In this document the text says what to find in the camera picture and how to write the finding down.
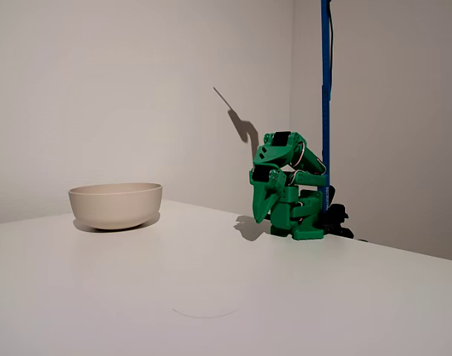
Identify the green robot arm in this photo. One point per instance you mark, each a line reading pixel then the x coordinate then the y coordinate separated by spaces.
pixel 285 215

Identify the black table clamp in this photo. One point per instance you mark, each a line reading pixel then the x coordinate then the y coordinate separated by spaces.
pixel 338 217

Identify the white round bowl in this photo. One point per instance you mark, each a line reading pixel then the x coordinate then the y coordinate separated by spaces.
pixel 115 205

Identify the blue camera pole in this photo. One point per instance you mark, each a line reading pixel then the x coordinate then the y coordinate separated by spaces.
pixel 326 92

